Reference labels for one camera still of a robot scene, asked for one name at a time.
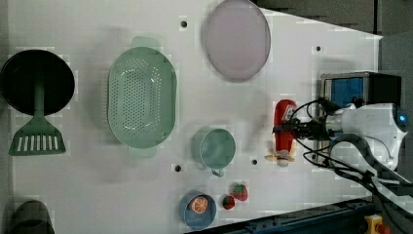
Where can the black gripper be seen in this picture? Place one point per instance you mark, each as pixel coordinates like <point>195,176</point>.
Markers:
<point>315,129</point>

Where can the red ketchup bottle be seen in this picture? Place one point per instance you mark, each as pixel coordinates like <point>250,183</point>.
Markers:
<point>283,138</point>

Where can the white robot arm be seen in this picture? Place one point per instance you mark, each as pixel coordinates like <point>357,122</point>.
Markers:
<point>361,144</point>

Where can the pink round plate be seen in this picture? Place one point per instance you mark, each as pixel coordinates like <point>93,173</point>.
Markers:
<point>237,39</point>

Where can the black toaster oven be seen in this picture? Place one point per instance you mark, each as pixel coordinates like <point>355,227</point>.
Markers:
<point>360,88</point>

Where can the green metal cup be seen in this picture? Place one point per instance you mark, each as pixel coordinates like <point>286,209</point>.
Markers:
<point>213,148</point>

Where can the large red strawberry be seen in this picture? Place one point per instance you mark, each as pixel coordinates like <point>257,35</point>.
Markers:
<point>240,192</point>

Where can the small red strawberry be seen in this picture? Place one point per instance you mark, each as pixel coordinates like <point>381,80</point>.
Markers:
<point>228,202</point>

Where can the orange slice toy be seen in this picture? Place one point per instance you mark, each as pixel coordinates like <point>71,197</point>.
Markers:
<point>198,205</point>

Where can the yellow red emergency button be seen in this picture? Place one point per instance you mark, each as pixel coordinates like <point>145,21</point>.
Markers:
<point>375,225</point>

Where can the blue bowl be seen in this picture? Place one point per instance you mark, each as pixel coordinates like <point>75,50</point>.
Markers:
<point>194,221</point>

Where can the green perforated colander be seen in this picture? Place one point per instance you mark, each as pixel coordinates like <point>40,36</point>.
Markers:
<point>142,87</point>

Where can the green spatula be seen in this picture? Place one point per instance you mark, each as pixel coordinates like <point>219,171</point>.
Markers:
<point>38,136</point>

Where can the dark grey cup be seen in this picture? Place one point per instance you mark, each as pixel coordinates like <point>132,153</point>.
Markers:
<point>31,217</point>

